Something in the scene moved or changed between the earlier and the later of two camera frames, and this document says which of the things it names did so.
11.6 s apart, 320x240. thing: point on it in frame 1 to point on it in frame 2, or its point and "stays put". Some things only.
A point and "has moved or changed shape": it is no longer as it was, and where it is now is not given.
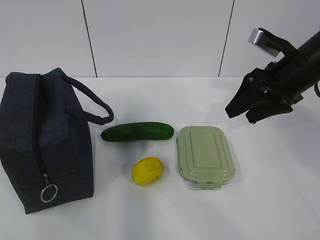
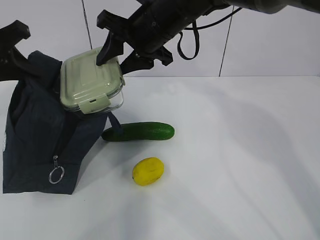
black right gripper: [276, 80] to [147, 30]
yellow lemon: [147, 171] stays put
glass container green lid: [205, 159] to [88, 87]
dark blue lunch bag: [44, 145] has moved or changed shape
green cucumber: [138, 131] stays put
